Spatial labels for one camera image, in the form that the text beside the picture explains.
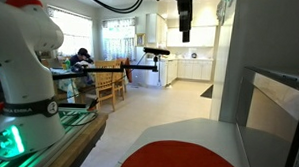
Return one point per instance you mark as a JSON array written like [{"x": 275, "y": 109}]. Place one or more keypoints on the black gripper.
[{"x": 185, "y": 11}]

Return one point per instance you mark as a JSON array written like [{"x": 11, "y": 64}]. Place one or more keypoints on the hanging wall decoration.
[{"x": 224, "y": 6}]

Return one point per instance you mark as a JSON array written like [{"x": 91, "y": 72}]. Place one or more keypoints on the tall white cabinet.
[{"x": 154, "y": 28}]

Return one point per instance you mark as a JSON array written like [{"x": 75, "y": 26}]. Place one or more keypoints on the white kitchen cabinets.
[
  {"x": 201, "y": 37},
  {"x": 190, "y": 70}
]

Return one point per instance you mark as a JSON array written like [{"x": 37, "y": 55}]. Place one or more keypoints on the black camera boom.
[{"x": 90, "y": 71}]

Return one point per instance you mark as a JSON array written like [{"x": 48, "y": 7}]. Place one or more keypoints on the framed wall picture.
[{"x": 140, "y": 39}]

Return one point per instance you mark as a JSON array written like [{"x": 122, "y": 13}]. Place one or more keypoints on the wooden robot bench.
[{"x": 84, "y": 138}]

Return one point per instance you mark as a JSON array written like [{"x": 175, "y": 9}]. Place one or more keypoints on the white lower kitchen cabinets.
[{"x": 190, "y": 70}]

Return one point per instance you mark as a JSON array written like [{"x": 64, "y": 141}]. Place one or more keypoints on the black bar camera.
[{"x": 156, "y": 51}]

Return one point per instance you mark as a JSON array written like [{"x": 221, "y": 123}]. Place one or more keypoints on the seated person in cap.
[{"x": 79, "y": 57}]

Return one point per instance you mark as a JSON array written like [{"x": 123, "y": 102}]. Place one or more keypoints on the aluminium base plate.
[{"x": 71, "y": 119}]

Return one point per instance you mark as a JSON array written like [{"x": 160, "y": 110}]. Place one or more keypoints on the wooden dining chair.
[
  {"x": 120, "y": 75},
  {"x": 104, "y": 80}
]

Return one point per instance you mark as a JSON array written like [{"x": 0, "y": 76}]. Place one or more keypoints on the black microwave door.
[{"x": 271, "y": 131}]

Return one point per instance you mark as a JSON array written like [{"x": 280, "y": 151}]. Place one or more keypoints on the dark floor mat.
[{"x": 207, "y": 92}]

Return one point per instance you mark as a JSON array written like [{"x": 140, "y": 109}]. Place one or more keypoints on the green bottle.
[{"x": 67, "y": 64}]

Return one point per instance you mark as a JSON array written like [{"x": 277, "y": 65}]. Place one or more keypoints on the red round mat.
[{"x": 173, "y": 159}]

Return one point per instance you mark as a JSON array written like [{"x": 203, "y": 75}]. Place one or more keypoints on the dining table with cloth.
[{"x": 61, "y": 77}]

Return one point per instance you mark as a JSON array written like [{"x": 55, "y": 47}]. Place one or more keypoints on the wide bright window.
[{"x": 74, "y": 34}]

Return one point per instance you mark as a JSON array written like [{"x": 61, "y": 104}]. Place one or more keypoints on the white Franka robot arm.
[{"x": 23, "y": 55}]

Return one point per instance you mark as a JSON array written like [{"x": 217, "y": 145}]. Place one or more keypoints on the white upper kitchen cabinets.
[{"x": 201, "y": 37}]

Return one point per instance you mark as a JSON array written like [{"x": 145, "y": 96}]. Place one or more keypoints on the small round dark clock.
[{"x": 194, "y": 55}]

